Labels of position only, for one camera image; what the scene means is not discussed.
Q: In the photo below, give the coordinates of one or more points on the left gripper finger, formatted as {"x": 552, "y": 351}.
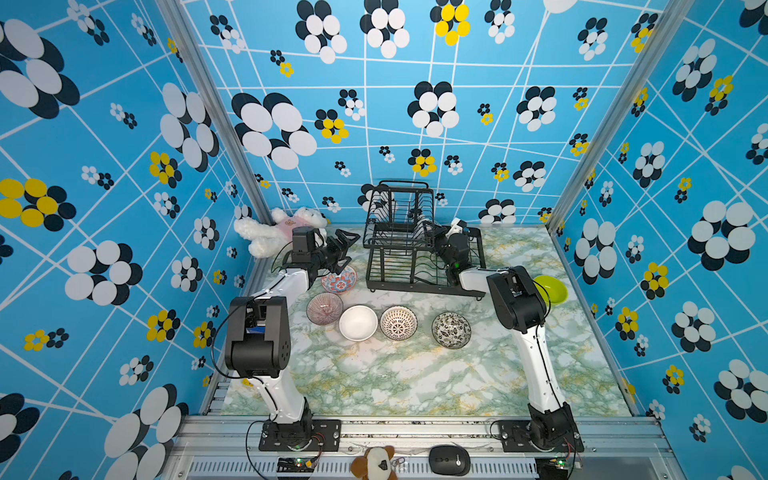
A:
{"x": 338, "y": 267}
{"x": 345, "y": 239}

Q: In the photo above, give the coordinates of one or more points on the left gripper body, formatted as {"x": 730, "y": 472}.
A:
{"x": 328, "y": 256}

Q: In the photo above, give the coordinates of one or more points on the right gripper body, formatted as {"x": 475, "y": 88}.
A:
{"x": 440, "y": 244}

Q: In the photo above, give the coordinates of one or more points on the black white leaf bowl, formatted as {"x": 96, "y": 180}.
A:
{"x": 451, "y": 330}

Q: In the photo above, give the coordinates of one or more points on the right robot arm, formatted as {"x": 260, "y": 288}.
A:
{"x": 521, "y": 309}

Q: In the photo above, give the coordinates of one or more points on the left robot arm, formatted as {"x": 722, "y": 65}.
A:
{"x": 258, "y": 340}

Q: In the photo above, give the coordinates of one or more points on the red blue patterned bowl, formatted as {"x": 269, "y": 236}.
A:
{"x": 340, "y": 283}

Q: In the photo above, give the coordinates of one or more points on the pink striped bowl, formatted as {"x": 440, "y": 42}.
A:
{"x": 324, "y": 309}

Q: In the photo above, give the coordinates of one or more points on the plain white bowl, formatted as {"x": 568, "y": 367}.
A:
{"x": 358, "y": 323}

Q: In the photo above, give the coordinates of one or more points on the white plush toy pink shirt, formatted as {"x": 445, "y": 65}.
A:
{"x": 268, "y": 240}

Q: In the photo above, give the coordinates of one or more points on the brown white patterned bowl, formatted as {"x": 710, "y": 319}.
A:
{"x": 398, "y": 323}

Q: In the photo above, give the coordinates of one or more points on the lime green bowl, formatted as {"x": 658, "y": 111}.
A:
{"x": 551, "y": 289}

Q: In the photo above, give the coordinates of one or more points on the brown plush dog toy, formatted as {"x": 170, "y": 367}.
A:
{"x": 375, "y": 464}

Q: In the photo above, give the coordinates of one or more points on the left circuit board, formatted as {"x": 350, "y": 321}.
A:
{"x": 295, "y": 465}

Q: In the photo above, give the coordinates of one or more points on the circuit board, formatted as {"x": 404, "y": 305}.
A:
{"x": 295, "y": 465}
{"x": 556, "y": 468}

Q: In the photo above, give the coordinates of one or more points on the black computer mouse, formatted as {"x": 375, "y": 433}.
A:
{"x": 449, "y": 460}

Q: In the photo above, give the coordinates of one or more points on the right circuit board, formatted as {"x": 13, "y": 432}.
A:
{"x": 556, "y": 468}

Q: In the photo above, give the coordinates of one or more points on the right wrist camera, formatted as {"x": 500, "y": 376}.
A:
{"x": 457, "y": 226}

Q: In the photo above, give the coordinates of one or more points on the black wire dish rack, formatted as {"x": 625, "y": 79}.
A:
{"x": 398, "y": 261}

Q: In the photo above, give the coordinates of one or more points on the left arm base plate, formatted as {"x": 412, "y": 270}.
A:
{"x": 327, "y": 433}

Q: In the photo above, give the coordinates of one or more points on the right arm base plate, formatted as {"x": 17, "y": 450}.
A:
{"x": 515, "y": 437}

